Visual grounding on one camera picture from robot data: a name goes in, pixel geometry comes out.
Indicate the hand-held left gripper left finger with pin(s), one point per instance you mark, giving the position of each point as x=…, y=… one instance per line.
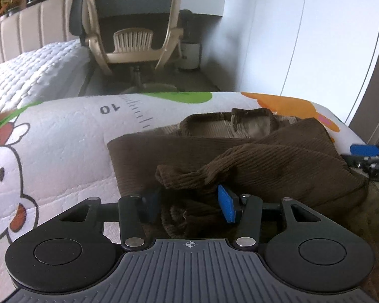
x=153, y=205

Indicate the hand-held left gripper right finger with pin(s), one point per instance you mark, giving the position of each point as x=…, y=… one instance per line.
x=227, y=203

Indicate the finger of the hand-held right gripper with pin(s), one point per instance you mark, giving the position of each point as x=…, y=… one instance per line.
x=364, y=150
x=356, y=161

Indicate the printed cartoon play mat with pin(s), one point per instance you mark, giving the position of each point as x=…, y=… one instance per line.
x=66, y=151

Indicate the white wardrobe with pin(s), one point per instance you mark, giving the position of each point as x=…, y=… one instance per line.
x=287, y=31

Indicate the white trash can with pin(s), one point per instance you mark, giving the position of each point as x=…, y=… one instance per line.
x=189, y=56

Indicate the white quilted mattress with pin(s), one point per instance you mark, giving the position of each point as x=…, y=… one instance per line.
x=34, y=69

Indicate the white desk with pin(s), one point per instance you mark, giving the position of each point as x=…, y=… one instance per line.
x=205, y=4

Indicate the beige mesh office chair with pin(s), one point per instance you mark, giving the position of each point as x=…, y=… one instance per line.
x=129, y=6

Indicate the beige padded headboard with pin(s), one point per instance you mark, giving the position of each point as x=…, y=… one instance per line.
x=28, y=28

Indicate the potted plant with red flowers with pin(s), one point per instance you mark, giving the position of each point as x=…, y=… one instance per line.
x=11, y=4

